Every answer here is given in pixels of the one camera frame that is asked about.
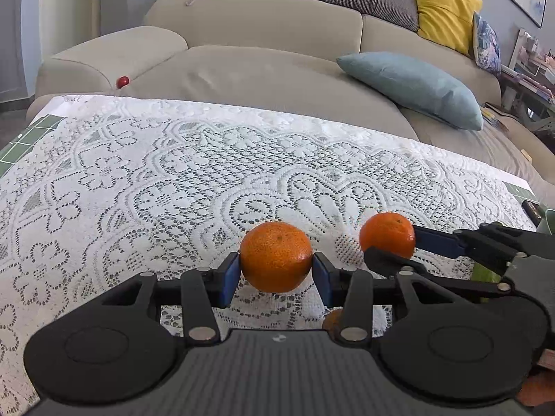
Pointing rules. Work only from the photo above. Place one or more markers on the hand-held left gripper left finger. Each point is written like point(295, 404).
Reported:
point(230, 279)

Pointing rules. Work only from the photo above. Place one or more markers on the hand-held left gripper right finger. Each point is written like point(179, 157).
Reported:
point(323, 279)

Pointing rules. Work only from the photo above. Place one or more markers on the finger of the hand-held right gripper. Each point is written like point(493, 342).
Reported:
point(438, 240)
point(390, 258)

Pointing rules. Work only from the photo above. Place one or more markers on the small yellow item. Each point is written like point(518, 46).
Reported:
point(525, 155)

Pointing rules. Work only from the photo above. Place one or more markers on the white lace tablecloth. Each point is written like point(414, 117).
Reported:
point(151, 182)

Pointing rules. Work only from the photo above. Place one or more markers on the books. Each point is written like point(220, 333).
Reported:
point(494, 117)

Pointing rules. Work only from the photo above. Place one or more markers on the light blue pillow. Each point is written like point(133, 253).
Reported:
point(412, 86)

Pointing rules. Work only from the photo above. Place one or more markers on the cluttered desk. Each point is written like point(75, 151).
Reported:
point(531, 78)

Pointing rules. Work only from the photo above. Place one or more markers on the blue floral cushion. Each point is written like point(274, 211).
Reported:
point(488, 43)

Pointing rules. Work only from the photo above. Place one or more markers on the beige sofa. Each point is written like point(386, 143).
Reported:
point(243, 56)

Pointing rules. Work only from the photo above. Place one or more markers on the small red ball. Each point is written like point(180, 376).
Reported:
point(122, 82)

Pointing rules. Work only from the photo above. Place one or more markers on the yellow cushion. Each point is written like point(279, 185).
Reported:
point(446, 13)

